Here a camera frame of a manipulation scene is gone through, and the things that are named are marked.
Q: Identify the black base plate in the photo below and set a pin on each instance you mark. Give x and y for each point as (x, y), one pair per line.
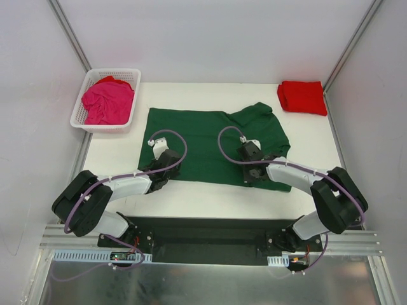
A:
(242, 242)

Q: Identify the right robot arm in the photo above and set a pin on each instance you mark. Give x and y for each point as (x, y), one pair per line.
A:
(339, 203)

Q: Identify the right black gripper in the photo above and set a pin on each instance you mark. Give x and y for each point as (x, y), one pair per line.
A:
(249, 152)

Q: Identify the pink t-shirt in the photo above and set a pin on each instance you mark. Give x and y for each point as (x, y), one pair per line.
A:
(108, 102)

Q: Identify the aluminium corner post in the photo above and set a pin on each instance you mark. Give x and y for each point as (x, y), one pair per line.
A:
(361, 28)
(63, 21)

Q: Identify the green t-shirt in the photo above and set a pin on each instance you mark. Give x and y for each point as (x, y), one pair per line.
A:
(208, 138)

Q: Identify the folded red t-shirt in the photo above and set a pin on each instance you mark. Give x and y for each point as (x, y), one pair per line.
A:
(302, 97)

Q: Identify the white plastic basket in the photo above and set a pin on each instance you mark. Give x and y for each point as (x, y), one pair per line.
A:
(130, 76)

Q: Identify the right aluminium corner post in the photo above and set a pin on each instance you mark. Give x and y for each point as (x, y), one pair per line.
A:
(361, 28)

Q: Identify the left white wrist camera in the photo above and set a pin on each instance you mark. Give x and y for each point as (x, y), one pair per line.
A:
(158, 146)

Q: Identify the aluminium rail front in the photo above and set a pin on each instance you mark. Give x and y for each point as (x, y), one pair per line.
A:
(350, 242)

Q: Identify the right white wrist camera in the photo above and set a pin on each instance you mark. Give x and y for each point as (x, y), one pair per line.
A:
(245, 141)

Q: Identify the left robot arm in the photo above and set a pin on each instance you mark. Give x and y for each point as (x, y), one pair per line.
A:
(82, 204)

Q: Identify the left aluminium corner post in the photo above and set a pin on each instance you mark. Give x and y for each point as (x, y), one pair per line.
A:
(63, 21)

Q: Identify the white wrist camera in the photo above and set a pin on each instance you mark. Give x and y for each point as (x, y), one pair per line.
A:
(158, 146)
(245, 141)

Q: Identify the slotted cable duct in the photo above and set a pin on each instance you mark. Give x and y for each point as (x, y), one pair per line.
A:
(278, 261)
(100, 256)

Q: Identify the right slotted cable duct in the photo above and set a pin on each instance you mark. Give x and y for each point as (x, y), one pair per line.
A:
(278, 261)

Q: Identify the left slotted cable duct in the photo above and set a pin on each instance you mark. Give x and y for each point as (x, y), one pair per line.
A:
(100, 256)

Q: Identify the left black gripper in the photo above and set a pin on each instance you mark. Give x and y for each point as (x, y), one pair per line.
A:
(172, 157)

